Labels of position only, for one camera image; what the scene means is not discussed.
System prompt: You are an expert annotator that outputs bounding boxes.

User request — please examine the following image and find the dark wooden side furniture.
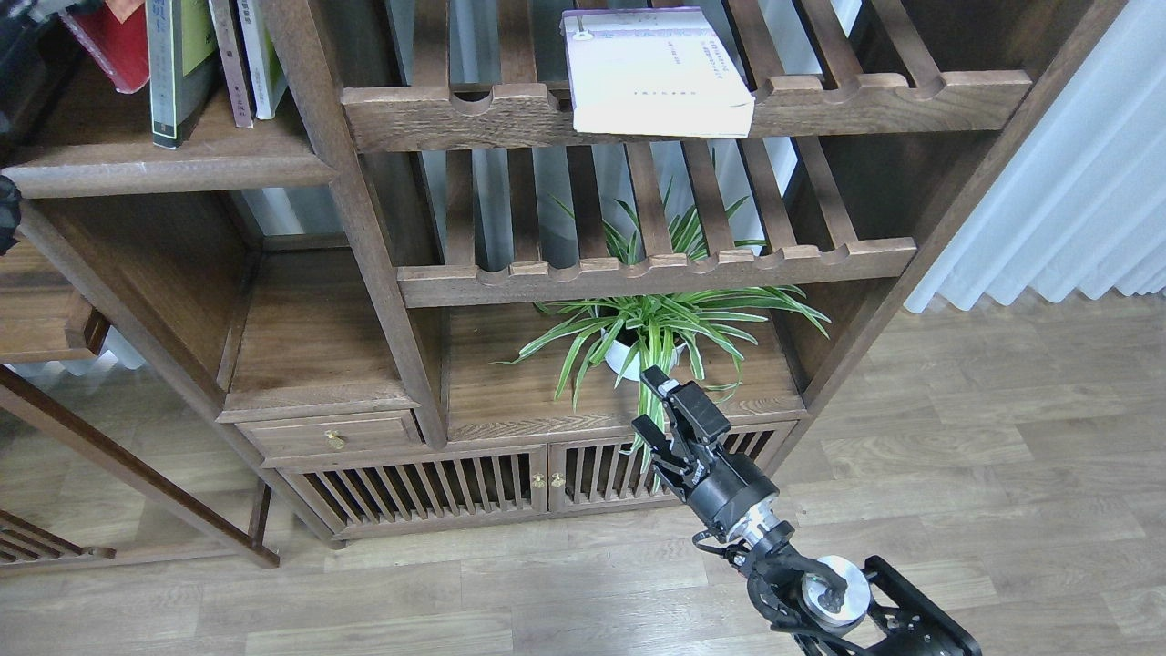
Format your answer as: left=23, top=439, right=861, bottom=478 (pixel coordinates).
left=1, top=244, right=280, bottom=574

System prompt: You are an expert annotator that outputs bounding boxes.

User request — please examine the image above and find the brown wooden bookshelf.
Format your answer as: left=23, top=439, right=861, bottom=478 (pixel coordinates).
left=3, top=1, right=1125, bottom=543

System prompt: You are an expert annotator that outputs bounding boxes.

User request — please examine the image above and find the red cover book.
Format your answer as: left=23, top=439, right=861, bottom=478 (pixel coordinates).
left=59, top=1, right=150, bottom=93

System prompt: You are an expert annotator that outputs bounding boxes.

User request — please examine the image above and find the black yellow-green cover book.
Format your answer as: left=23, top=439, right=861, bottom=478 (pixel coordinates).
left=145, top=1, right=217, bottom=149

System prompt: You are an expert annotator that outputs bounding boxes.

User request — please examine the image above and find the white plant pot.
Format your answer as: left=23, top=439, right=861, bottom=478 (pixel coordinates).
left=604, top=331, right=687, bottom=387

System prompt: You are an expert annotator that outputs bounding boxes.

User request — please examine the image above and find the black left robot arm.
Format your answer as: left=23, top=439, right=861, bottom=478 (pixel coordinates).
left=1, top=1, right=105, bottom=165

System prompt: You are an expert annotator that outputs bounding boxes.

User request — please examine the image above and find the brown spine upright book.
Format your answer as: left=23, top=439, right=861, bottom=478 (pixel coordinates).
left=209, top=0, right=254, bottom=128

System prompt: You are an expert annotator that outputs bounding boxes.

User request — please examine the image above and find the white pleated curtain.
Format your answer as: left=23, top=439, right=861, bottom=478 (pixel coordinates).
left=905, top=1, right=1165, bottom=313

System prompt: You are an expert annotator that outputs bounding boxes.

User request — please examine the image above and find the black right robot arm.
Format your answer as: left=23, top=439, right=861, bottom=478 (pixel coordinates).
left=633, top=366, right=979, bottom=655

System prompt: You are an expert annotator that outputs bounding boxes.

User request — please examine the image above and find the white green upright book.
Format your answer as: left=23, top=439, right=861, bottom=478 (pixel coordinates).
left=237, top=1, right=288, bottom=120

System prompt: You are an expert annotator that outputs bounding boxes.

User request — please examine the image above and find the green spider plant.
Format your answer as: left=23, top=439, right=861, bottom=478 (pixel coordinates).
left=493, top=178, right=833, bottom=484

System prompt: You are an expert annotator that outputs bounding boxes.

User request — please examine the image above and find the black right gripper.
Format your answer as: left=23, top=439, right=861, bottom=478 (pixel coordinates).
left=632, top=366, right=784, bottom=546

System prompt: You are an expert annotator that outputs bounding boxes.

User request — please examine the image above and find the white lavender cover book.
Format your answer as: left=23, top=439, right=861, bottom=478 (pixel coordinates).
left=561, top=5, right=756, bottom=137

